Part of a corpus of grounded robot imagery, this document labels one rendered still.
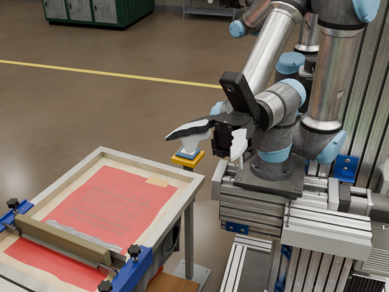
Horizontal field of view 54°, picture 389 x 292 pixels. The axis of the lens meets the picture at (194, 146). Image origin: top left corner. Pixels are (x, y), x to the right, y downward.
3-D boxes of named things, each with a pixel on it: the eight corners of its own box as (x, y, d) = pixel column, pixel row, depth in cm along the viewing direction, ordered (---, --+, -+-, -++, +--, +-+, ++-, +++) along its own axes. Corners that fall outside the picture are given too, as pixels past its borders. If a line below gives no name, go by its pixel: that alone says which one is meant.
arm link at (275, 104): (284, 94, 78) (250, 88, 83) (272, 102, 75) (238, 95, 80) (284, 127, 82) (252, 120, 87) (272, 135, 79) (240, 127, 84)
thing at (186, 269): (182, 259, 257) (179, 138, 205) (212, 270, 249) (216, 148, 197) (166, 284, 240) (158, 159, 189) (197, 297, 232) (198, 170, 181)
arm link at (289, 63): (267, 86, 166) (271, 55, 158) (283, 77, 174) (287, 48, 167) (292, 94, 159) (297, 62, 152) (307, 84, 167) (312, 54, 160)
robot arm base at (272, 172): (294, 159, 136) (299, 135, 130) (292, 185, 123) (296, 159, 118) (253, 152, 139) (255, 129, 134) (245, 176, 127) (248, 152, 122)
